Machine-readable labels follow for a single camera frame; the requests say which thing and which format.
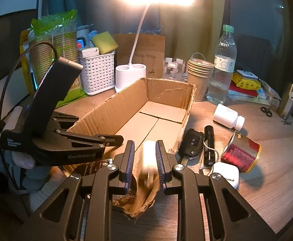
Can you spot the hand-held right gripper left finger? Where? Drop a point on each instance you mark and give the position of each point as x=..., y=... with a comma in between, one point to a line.
x=129, y=165

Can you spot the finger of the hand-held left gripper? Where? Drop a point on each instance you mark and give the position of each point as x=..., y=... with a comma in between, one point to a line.
x=66, y=120
x=91, y=139

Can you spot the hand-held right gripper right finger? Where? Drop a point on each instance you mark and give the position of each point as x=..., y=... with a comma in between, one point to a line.
x=160, y=167

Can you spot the white cylindrical object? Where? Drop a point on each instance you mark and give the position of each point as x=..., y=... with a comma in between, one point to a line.
x=149, y=160

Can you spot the black car key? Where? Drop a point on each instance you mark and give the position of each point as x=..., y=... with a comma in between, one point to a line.
x=191, y=143

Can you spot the brown cardboard box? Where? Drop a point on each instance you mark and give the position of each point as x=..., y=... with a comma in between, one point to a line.
x=149, y=115

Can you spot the black flashlight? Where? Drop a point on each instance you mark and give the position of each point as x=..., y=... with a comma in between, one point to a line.
x=209, y=140

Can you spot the red tin can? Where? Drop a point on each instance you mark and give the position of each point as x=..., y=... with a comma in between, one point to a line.
x=241, y=150

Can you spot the person's left hand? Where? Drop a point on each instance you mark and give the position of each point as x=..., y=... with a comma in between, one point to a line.
x=23, y=162

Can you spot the green bag of paper cups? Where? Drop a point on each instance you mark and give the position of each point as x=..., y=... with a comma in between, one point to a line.
x=43, y=55

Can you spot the yellow bag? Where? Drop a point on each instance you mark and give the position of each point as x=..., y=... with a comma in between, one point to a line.
x=24, y=55

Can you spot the white plastic basket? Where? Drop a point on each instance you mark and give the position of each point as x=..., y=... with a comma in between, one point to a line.
x=98, y=72

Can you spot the small white box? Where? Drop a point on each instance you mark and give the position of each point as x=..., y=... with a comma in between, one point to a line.
x=88, y=52

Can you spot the red and blue device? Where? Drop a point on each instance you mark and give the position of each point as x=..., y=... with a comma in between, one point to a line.
x=81, y=43

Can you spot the clear plastic container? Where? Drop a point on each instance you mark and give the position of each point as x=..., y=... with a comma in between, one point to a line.
x=82, y=31

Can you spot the white earbuds case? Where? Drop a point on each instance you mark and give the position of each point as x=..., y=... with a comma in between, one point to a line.
x=226, y=171

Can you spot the blue plastic item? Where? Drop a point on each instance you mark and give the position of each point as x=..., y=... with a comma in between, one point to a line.
x=92, y=35

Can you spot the yellow green sponge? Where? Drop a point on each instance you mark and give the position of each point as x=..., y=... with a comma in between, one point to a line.
x=105, y=42

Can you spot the white desk lamp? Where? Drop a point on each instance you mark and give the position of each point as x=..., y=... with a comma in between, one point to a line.
x=130, y=76

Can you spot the white pill bottle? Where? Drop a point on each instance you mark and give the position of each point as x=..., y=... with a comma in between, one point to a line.
x=225, y=115

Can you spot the stack of brown paper cups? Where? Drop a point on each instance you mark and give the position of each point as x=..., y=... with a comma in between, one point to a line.
x=199, y=85

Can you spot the clear water bottle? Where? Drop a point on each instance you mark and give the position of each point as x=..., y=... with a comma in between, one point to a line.
x=220, y=80

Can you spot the brown cardboard lamp package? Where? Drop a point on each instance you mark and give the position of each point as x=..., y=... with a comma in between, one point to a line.
x=156, y=52

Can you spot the red packet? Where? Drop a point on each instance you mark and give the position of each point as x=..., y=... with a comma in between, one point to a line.
x=239, y=91

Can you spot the small black scissors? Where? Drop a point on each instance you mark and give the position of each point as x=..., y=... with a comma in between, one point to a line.
x=266, y=111

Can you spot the yellow tissue pack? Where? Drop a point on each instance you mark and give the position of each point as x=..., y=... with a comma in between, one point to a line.
x=246, y=84

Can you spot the white square device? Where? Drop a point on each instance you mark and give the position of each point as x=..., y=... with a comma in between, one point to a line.
x=246, y=74

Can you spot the pile of papers and packets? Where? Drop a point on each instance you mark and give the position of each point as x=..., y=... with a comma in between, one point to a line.
x=266, y=94

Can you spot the green curtain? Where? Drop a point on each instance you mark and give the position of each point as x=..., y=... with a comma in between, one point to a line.
x=186, y=30

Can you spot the gold metal object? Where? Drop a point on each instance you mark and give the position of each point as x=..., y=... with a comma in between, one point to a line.
x=289, y=100

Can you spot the dark chair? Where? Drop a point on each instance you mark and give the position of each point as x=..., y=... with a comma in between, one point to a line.
x=251, y=52

